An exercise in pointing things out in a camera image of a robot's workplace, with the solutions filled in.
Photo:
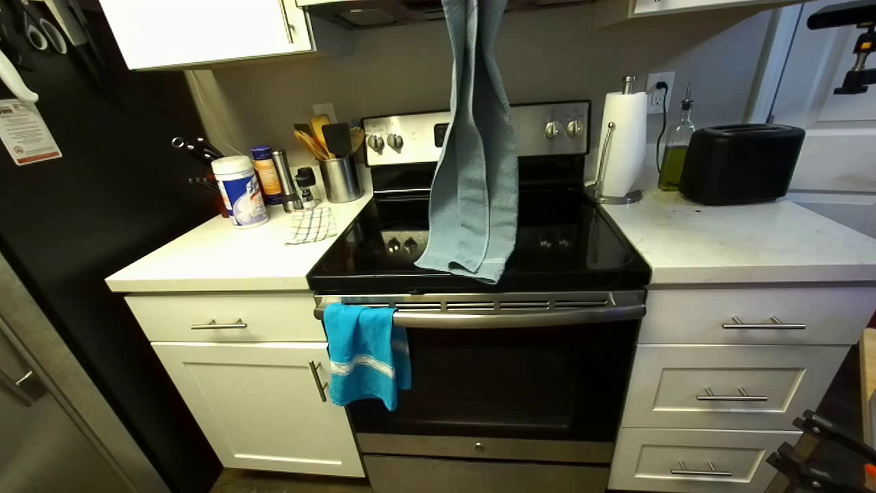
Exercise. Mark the grey-blue towel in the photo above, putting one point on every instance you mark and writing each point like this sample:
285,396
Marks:
475,182

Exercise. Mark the steel utensil holder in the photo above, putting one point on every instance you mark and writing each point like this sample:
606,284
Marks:
341,182

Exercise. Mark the bright blue striped towel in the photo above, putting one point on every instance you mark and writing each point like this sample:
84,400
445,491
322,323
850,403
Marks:
359,352

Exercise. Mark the black steel stove oven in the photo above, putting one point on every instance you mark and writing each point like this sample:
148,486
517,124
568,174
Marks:
493,385

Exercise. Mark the white paper towel roll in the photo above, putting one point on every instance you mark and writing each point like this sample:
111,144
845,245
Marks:
624,147

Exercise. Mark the white patterned cloth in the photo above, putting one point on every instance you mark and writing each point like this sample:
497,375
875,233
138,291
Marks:
314,226

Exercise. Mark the wooden cooking utensils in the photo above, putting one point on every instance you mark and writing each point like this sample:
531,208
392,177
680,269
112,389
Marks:
319,134

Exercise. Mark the orange label spice bottle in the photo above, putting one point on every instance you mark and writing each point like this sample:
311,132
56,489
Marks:
267,180

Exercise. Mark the white wipes canister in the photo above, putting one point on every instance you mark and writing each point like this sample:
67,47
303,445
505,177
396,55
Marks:
242,189

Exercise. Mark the dark range hood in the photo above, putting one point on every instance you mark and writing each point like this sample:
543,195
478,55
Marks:
385,11

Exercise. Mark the white base cabinet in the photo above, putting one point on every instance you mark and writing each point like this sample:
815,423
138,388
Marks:
246,400

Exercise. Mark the dark glass bottle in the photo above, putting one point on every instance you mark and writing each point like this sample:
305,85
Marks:
203,169

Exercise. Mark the olive oil bottle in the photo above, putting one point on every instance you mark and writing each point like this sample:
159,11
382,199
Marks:
676,152

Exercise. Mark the black toaster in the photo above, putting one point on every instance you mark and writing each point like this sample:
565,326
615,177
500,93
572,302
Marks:
739,165

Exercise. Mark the white upper cabinet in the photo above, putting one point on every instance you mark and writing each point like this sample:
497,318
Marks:
200,32

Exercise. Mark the white drawer cabinet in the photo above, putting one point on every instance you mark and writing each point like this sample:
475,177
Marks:
739,385

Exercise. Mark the black refrigerator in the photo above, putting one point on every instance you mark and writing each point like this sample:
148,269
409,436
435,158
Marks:
84,274

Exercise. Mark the white red paper tag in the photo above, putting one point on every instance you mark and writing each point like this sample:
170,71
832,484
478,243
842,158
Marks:
27,132

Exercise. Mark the black red clamp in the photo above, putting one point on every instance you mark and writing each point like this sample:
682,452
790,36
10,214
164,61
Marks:
823,452

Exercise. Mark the wooden board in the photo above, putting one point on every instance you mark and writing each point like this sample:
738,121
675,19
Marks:
868,388

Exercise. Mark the black kitchen scissors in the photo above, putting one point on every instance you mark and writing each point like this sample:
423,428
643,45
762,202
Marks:
37,32

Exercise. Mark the white wall outlet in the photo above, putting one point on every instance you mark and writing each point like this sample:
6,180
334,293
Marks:
660,88

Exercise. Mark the black orange camera clamp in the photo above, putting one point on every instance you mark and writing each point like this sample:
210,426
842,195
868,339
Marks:
858,50

